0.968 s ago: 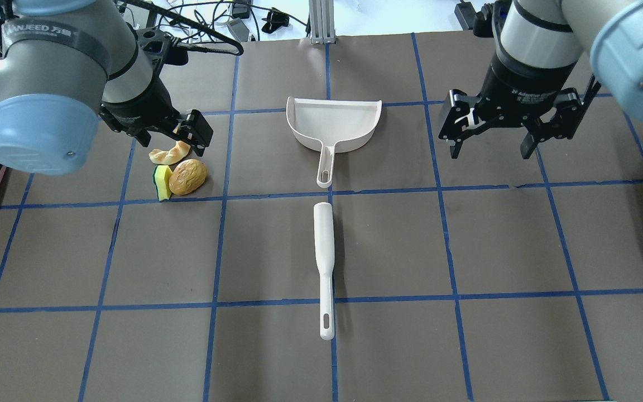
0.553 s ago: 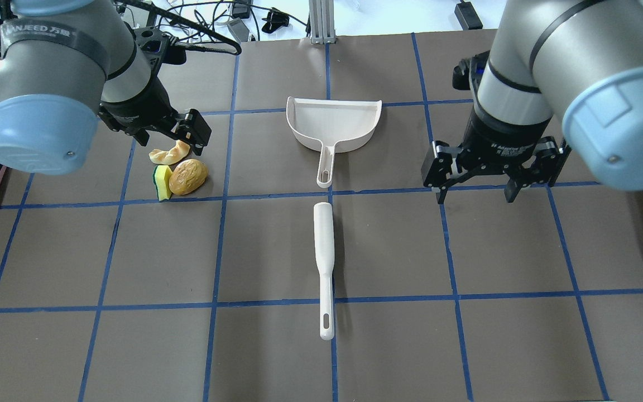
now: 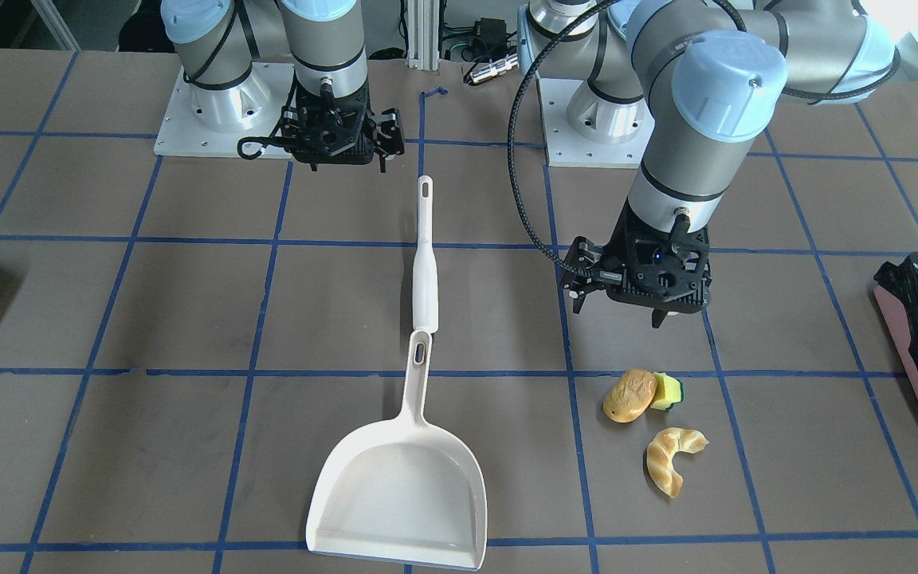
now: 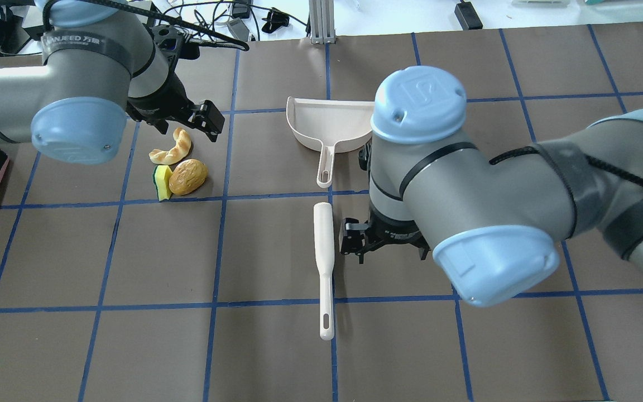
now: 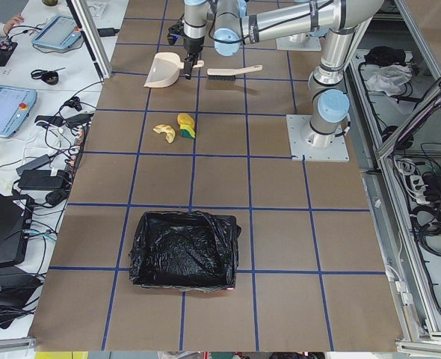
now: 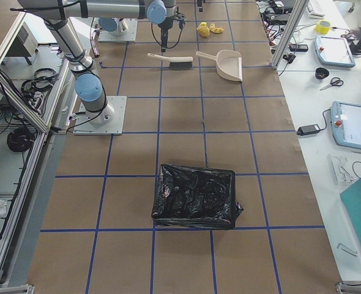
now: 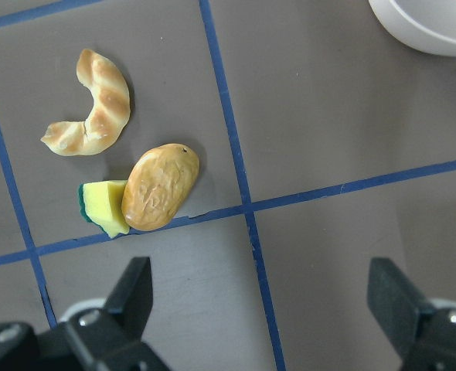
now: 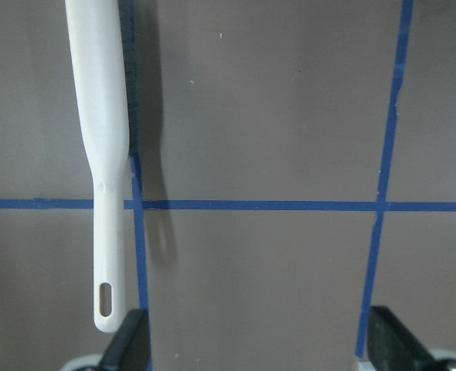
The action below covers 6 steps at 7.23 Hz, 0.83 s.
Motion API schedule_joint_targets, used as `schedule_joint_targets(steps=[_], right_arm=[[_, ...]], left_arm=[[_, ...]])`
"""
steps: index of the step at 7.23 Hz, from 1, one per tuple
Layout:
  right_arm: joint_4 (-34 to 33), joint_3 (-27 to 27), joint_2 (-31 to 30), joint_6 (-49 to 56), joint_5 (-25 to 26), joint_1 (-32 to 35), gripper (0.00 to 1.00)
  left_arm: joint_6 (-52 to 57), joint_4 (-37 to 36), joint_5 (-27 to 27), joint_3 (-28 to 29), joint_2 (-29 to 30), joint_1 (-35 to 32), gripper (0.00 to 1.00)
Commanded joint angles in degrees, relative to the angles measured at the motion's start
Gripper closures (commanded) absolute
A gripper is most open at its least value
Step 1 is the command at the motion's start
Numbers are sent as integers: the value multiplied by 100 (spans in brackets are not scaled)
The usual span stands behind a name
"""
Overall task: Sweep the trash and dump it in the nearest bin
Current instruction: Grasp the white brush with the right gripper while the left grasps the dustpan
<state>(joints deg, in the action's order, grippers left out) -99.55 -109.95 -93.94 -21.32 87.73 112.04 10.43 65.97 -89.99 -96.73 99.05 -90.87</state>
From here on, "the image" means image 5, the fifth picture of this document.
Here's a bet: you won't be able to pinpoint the black laptop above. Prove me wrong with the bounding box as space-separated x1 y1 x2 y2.
0 194 34 268

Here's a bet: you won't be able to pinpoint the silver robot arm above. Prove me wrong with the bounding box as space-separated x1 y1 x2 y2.
179 0 383 149
183 0 218 39

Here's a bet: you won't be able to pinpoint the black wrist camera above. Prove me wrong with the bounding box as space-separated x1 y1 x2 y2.
167 22 185 46

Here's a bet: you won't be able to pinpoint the black lined trash bin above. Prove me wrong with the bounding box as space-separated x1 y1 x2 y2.
129 211 241 292

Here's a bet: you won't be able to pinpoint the power strip with plugs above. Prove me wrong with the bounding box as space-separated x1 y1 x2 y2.
65 123 90 175

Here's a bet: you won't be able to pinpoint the white hand brush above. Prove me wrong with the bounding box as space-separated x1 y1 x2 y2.
207 65 263 81

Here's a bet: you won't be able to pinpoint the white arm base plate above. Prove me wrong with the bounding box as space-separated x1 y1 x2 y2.
286 114 350 162

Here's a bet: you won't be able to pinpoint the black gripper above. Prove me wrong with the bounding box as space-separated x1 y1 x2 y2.
183 36 204 80

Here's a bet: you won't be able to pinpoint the yellow green sponge piece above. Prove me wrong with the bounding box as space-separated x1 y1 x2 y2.
180 124 196 139

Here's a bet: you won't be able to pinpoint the beige dustpan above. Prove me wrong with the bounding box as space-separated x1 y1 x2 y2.
144 52 184 88

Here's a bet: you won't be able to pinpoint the crumpled white cloth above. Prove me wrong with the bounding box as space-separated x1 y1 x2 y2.
366 64 413 96

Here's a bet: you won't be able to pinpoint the lower blue teach pendant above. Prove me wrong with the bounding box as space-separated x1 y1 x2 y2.
0 85 37 138

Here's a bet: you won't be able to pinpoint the upper blue teach pendant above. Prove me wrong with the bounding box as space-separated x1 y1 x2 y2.
31 15 81 52

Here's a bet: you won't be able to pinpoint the black coiled cables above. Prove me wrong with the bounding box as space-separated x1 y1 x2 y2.
409 207 441 259

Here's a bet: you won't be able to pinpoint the aluminium frame post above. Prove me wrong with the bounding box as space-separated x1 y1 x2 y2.
66 0 112 80

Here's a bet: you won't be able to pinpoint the toy croissant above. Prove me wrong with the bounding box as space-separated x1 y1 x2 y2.
152 124 176 144

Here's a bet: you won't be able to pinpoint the black power adapter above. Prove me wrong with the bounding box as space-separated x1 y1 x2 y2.
17 170 70 191

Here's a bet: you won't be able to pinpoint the right aluminium frame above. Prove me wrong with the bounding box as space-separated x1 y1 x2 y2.
348 1 441 357

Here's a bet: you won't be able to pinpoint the black cloth bundle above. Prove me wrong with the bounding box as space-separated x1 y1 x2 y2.
364 46 406 67

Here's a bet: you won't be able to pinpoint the person hand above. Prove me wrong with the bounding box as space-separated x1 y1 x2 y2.
4 13 25 34

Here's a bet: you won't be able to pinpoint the blue teach pendant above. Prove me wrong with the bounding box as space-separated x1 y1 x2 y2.
31 15 81 52
0 85 37 138

